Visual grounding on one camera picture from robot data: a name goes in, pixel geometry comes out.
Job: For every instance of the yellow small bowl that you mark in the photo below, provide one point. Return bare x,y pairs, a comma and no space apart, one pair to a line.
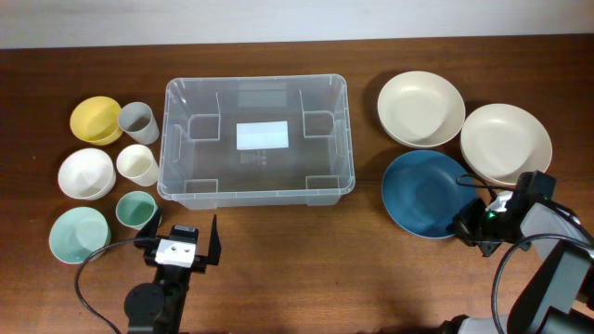
95,121

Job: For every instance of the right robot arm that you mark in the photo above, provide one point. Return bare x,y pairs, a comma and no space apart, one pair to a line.
526,217

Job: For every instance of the cream plastic cup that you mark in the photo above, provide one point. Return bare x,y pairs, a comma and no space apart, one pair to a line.
137,163

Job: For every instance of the light green small bowl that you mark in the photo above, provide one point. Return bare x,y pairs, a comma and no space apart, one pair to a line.
77,233

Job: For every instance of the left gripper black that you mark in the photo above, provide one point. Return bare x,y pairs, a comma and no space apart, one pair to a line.
146,238

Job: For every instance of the green plastic cup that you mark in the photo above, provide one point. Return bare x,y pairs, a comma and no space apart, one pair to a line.
135,209

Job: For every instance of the white small bowl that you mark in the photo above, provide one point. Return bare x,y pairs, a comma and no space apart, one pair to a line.
87,174

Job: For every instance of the cream bowl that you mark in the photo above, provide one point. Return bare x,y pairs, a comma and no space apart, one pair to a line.
501,141
420,109

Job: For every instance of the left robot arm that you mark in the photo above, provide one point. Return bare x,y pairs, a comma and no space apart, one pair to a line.
157,306

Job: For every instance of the dark blue bowl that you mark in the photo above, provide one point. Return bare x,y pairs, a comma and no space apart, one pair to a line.
420,193

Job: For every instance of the white label in bin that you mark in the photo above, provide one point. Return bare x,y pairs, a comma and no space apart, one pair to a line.
262,135

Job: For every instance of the clear plastic storage bin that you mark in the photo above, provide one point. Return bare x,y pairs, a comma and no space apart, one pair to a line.
201,168

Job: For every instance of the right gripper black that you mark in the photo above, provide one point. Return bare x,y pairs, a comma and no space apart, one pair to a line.
462,226

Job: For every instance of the grey plastic cup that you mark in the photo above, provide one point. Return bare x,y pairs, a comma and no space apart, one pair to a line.
137,120

